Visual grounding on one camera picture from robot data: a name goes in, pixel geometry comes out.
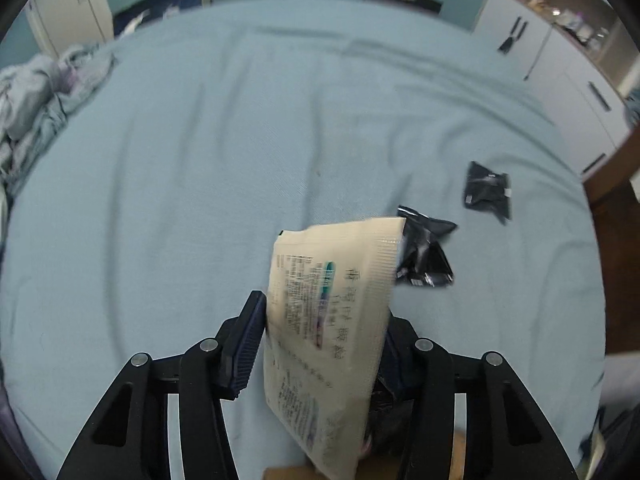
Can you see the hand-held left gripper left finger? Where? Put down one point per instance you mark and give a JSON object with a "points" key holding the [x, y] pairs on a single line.
{"points": [[248, 345]]}

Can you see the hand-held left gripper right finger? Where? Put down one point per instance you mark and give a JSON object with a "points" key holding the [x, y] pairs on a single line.
{"points": [[400, 347]]}

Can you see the beige snack packet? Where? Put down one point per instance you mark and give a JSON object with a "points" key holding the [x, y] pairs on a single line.
{"points": [[310, 420], [340, 270]]}

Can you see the black foil snack packet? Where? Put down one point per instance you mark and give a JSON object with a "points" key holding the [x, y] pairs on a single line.
{"points": [[425, 255], [487, 192]]}

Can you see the wooden chair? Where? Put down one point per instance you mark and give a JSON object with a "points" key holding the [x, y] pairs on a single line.
{"points": [[620, 220]]}

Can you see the white low cabinet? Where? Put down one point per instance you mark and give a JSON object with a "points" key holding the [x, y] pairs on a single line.
{"points": [[555, 80]]}

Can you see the crumpled grey duvet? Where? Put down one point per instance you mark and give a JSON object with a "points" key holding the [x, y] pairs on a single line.
{"points": [[45, 95]]}

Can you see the dark blue framed box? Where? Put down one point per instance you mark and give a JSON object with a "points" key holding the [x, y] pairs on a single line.
{"points": [[160, 6]]}

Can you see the small bottles and trinkets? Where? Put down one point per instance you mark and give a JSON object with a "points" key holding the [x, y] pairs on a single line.
{"points": [[565, 15]]}

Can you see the white door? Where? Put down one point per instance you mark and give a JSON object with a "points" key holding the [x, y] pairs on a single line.
{"points": [[70, 5]]}

